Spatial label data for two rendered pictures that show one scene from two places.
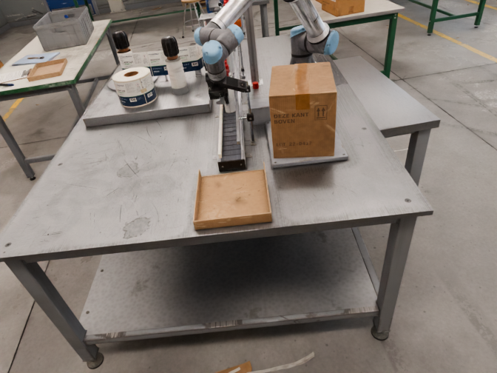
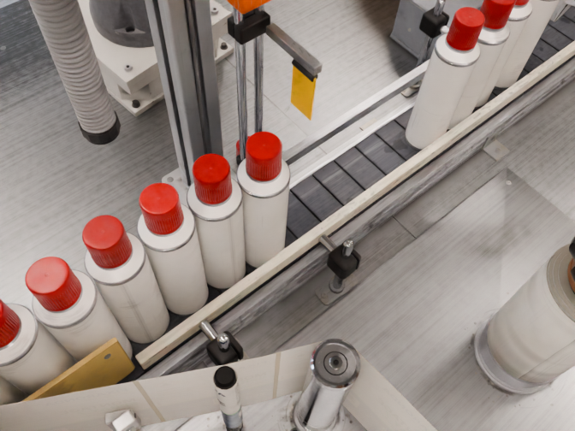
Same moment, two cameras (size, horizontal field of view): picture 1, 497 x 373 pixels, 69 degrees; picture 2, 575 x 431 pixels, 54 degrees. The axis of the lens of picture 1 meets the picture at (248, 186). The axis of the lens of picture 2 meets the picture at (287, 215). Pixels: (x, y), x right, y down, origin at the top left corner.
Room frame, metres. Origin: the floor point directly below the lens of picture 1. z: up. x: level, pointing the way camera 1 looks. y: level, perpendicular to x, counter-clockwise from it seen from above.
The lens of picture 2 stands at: (2.29, 0.26, 1.48)
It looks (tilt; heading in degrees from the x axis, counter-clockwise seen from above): 59 degrees down; 224
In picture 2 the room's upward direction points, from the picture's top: 5 degrees clockwise
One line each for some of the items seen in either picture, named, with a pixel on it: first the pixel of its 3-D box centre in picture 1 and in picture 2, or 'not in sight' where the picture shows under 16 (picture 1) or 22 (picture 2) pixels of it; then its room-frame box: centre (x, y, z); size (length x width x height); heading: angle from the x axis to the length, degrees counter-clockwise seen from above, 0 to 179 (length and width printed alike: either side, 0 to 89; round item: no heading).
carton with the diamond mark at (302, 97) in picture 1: (302, 109); not in sight; (1.34, -0.26, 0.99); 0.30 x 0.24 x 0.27; 170
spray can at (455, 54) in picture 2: not in sight; (443, 84); (1.81, 0.04, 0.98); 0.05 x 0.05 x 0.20
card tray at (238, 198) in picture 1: (232, 193); not in sight; (1.03, 0.06, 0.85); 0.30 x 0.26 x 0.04; 178
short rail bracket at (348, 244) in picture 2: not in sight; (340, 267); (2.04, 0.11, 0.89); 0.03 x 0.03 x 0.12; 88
